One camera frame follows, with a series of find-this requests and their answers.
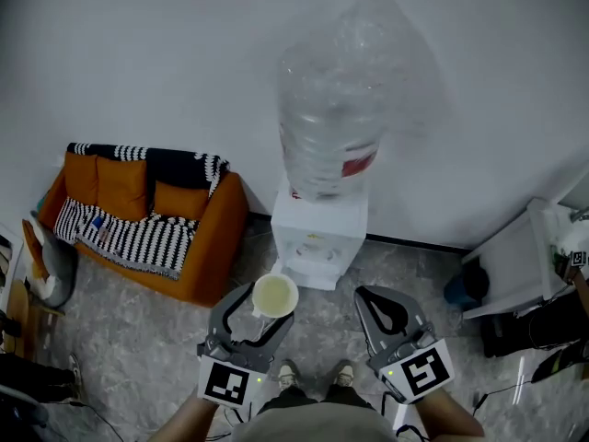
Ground white desk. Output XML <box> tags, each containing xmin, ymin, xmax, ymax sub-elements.
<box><xmin>461</xmin><ymin>168</ymin><xmax>589</xmax><ymax>320</ymax></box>

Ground small tagged device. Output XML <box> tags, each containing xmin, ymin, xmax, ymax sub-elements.
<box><xmin>549</xmin><ymin>244</ymin><xmax>589</xmax><ymax>286</ymax></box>

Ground white plastic cup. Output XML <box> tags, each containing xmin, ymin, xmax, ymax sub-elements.
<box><xmin>250</xmin><ymin>273</ymin><xmax>301</xmax><ymax>320</ymax></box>

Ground person's left shoe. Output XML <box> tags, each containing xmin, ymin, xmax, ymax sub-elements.
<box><xmin>277</xmin><ymin>359</ymin><xmax>301</xmax><ymax>391</ymax></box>

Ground clear large water bottle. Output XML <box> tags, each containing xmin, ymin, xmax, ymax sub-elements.
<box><xmin>275</xmin><ymin>0</ymin><xmax>439</xmax><ymax>201</ymax></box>

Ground person's grey shirt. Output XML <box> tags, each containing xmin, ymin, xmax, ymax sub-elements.
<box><xmin>228</xmin><ymin>401</ymin><xmax>402</xmax><ymax>442</ymax></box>

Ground black white striped blanket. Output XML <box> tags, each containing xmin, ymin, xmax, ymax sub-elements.
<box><xmin>52</xmin><ymin>142</ymin><xmax>230</xmax><ymax>282</ymax></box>

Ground person's dark trousers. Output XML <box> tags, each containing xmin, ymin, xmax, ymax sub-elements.
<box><xmin>256</xmin><ymin>383</ymin><xmax>379</xmax><ymax>416</ymax></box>

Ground person's right forearm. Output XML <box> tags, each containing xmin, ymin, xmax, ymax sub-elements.
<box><xmin>412</xmin><ymin>387</ymin><xmax>486</xmax><ymax>442</ymax></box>

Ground orange sofa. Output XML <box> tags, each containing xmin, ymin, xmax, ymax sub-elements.
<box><xmin>36</xmin><ymin>143</ymin><xmax>250</xmax><ymax>308</ymax></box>

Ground black green object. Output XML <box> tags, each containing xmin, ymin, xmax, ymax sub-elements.
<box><xmin>530</xmin><ymin>338</ymin><xmax>589</xmax><ymax>385</ymax></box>

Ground black floor cable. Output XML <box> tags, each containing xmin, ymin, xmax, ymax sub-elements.
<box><xmin>472</xmin><ymin>378</ymin><xmax>536</xmax><ymax>414</ymax></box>
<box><xmin>43</xmin><ymin>399</ymin><xmax>126</xmax><ymax>442</ymax></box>

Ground white water dispenser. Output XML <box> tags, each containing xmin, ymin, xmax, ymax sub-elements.
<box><xmin>270</xmin><ymin>180</ymin><xmax>369</xmax><ymax>292</ymax></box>

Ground grey fabric bag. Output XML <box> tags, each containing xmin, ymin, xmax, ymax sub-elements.
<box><xmin>29</xmin><ymin>210</ymin><xmax>79</xmax><ymax>310</ymax></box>

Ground orange sofa cushion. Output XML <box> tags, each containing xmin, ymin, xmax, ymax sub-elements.
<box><xmin>153</xmin><ymin>180</ymin><xmax>211</xmax><ymax>223</ymax></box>
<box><xmin>64</xmin><ymin>151</ymin><xmax>99</xmax><ymax>207</ymax></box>
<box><xmin>95</xmin><ymin>156</ymin><xmax>149</xmax><ymax>223</ymax></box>

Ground person's right shoe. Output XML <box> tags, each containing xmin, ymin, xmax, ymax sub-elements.
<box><xmin>332</xmin><ymin>359</ymin><xmax>356</xmax><ymax>389</ymax></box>

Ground person's left forearm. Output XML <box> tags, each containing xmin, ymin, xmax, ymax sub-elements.
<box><xmin>149</xmin><ymin>391</ymin><xmax>220</xmax><ymax>442</ymax></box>

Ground dark blue bin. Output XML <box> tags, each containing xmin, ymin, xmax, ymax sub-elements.
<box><xmin>443</xmin><ymin>263</ymin><xmax>491</xmax><ymax>308</ymax></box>

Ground wooden board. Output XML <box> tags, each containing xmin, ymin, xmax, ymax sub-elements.
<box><xmin>5</xmin><ymin>277</ymin><xmax>32</xmax><ymax>359</ymax></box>

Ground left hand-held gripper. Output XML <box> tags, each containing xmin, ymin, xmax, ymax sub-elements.
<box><xmin>196</xmin><ymin>283</ymin><xmax>296</xmax><ymax>410</ymax></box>

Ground person's shoe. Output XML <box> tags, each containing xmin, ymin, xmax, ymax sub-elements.
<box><xmin>277</xmin><ymin>359</ymin><xmax>301</xmax><ymax>391</ymax></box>
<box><xmin>332</xmin><ymin>359</ymin><xmax>356</xmax><ymax>389</ymax></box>

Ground black bag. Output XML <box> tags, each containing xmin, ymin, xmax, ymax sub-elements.
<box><xmin>479</xmin><ymin>292</ymin><xmax>589</xmax><ymax>359</ymax></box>

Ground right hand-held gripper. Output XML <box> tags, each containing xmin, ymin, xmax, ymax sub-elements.
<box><xmin>352</xmin><ymin>285</ymin><xmax>456</xmax><ymax>405</ymax></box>

